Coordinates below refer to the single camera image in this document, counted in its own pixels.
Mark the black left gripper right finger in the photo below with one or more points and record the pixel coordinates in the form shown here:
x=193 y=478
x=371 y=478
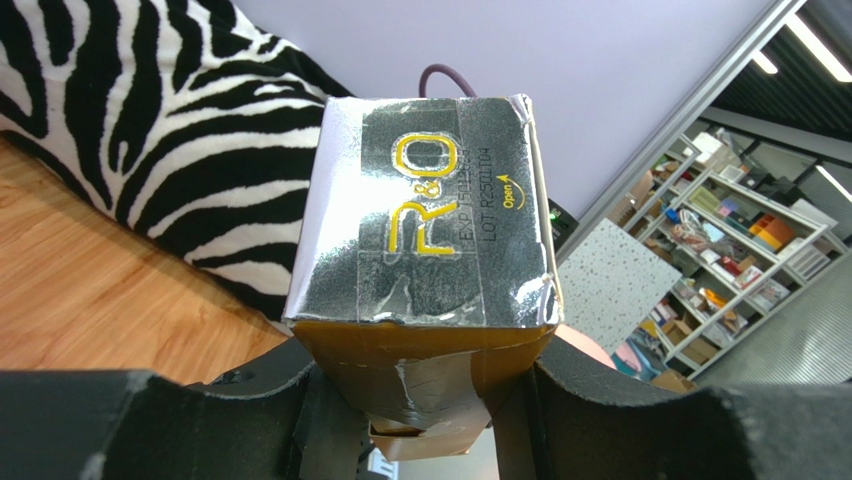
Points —
x=572 y=417

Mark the orange toothpaste box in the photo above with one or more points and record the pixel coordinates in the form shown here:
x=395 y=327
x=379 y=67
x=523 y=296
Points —
x=425 y=281

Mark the storage shelving rack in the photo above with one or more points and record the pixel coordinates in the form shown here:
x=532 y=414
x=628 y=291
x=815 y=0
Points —
x=739 y=239

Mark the grey speckled panel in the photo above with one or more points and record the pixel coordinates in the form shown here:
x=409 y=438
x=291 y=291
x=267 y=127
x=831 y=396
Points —
x=610 y=283

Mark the zebra print blanket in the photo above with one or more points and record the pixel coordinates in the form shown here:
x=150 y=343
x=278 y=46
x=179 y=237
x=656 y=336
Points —
x=182 y=121

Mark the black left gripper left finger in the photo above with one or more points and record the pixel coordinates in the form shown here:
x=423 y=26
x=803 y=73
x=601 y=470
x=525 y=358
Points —
x=275 y=417

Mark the aluminium frame post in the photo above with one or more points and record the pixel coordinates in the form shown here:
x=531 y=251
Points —
x=652 y=74

